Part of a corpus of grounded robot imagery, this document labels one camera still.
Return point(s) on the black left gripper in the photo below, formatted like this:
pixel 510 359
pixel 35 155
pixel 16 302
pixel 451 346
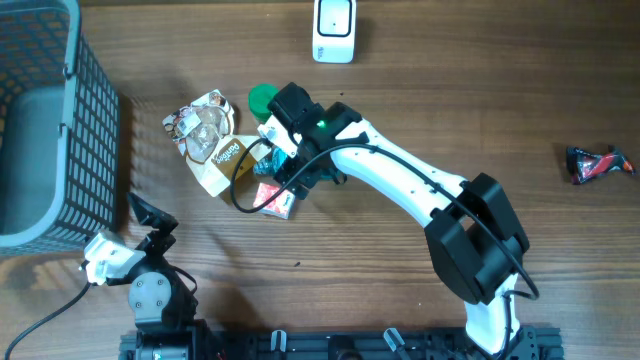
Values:
pixel 160 241

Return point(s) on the black red snack pouch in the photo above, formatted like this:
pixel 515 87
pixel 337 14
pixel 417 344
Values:
pixel 584 166

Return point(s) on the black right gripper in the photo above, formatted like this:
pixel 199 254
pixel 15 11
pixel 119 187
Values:
pixel 307 175

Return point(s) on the green lid jar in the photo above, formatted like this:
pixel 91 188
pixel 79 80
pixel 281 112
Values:
pixel 258 99

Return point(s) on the snack packet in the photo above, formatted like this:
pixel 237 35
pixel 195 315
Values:
pixel 203 132

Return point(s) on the white barcode scanner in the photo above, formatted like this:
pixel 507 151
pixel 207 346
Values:
pixel 334 30

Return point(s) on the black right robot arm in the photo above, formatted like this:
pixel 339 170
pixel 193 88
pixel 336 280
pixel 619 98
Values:
pixel 475 239

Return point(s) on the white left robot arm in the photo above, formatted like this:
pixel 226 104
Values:
pixel 164 306

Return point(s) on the blue mouthwash bottle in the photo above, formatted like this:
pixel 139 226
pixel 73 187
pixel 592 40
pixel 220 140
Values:
pixel 273 163

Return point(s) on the red white small box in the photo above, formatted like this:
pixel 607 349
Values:
pixel 281 206

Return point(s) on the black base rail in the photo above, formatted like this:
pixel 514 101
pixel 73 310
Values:
pixel 430 344

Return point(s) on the grey plastic mesh basket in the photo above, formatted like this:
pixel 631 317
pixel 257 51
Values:
pixel 60 131

